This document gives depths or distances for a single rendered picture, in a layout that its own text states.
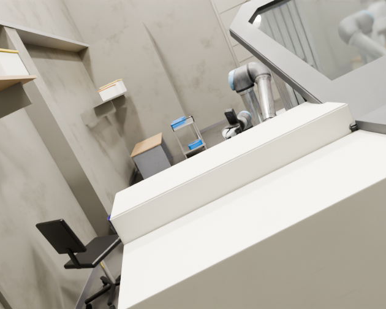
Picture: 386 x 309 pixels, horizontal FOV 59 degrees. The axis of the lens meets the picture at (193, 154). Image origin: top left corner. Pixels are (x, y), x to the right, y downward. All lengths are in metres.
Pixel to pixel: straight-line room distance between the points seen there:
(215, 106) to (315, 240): 9.08
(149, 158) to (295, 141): 6.22
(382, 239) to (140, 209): 0.55
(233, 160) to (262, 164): 0.08
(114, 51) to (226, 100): 3.32
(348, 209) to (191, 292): 0.34
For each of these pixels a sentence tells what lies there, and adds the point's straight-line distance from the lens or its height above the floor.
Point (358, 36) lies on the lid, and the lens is 1.41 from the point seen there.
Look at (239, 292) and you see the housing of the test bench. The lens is 0.71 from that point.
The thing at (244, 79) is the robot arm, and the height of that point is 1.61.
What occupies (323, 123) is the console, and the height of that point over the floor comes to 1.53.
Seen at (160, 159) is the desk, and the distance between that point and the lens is 7.08.
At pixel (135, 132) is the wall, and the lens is 8.55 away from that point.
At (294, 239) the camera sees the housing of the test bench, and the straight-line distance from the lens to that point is 0.70.
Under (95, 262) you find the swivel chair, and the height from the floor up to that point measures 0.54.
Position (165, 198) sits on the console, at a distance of 0.90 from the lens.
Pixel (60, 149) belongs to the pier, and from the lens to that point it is 4.84.
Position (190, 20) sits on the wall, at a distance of 9.70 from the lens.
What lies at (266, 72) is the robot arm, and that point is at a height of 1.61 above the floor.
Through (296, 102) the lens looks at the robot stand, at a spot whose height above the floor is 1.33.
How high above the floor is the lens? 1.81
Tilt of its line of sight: 13 degrees down
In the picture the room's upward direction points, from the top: 25 degrees counter-clockwise
